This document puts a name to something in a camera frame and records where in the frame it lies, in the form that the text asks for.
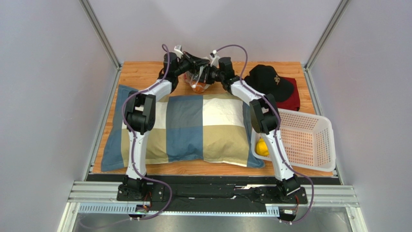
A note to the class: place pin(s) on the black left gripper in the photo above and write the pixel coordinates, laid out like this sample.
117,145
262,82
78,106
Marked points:
195,62

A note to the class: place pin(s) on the clear dotted zip bag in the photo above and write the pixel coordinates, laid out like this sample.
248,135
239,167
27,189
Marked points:
197,79

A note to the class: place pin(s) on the yellow fake lemon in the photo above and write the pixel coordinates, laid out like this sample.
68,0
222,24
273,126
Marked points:
261,148

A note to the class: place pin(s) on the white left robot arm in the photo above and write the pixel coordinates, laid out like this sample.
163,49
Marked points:
139,113

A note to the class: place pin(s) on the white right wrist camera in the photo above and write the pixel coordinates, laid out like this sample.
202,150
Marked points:
214,58

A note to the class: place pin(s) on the red folded cloth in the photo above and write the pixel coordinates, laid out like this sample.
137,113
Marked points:
293,102

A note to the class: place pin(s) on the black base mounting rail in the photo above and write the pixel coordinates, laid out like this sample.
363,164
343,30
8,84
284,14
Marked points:
155,192

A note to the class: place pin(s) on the white perforated plastic basket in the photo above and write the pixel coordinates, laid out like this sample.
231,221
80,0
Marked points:
308,140

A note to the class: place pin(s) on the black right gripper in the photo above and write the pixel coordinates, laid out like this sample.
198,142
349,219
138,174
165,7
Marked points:
206,72

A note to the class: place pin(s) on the black baseball cap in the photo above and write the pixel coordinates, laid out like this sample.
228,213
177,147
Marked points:
266,80

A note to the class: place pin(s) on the orange fake orange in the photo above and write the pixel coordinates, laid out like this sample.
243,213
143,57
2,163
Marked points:
200,87

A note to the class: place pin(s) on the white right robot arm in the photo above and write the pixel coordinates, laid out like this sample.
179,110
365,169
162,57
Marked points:
264,116

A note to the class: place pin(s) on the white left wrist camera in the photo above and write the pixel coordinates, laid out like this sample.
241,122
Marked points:
178,51

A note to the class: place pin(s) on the blue beige checked pillow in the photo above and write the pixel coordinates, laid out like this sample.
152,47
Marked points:
215,128

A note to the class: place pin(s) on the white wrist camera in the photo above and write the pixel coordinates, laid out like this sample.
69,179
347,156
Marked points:
214,58
178,51

